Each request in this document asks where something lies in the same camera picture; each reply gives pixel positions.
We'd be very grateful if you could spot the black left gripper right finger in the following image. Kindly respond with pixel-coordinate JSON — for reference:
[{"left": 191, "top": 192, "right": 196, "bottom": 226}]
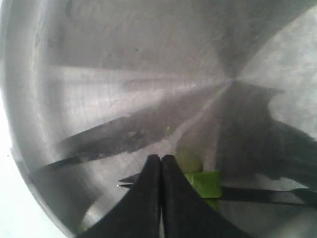
[{"left": 161, "top": 155, "right": 250, "bottom": 238}]

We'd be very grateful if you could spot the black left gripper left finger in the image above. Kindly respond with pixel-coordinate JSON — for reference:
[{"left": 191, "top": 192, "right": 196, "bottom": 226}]
[{"left": 79, "top": 155, "right": 161, "bottom": 238}]

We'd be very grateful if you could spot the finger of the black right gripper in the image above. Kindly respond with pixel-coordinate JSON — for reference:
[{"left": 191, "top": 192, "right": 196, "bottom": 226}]
[{"left": 217, "top": 81, "right": 317, "bottom": 183}]

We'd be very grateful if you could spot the green cucumber piece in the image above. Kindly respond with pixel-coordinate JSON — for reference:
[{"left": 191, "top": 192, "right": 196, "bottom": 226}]
[{"left": 78, "top": 151, "right": 221, "bottom": 231}]

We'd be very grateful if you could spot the round steel plate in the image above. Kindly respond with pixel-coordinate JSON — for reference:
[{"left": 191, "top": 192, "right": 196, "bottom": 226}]
[{"left": 0, "top": 0, "right": 317, "bottom": 238}]

